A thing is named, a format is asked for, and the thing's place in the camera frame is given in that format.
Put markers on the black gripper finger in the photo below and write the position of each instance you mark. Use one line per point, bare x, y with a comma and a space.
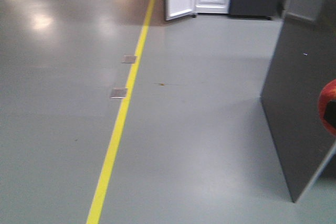
329, 115

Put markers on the grey cabinet panel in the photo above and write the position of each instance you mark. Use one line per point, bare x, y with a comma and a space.
302, 65

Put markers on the metal floor plate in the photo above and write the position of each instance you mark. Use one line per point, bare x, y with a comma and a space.
118, 93
129, 59

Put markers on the red yellow apple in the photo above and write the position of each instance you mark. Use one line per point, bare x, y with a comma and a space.
327, 94

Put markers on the metal floor plate far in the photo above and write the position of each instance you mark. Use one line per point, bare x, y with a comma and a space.
129, 59

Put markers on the metal floor plate near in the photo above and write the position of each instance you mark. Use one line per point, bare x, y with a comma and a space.
118, 93

